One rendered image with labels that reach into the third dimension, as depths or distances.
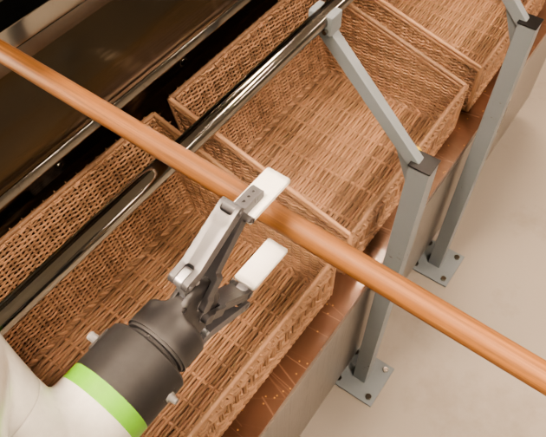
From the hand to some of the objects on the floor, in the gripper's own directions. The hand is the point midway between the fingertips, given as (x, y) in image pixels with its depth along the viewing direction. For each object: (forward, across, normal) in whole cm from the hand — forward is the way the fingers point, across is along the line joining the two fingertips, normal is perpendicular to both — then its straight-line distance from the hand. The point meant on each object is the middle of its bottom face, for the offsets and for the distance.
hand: (273, 218), depth 73 cm
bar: (+31, +119, -5) cm, 123 cm away
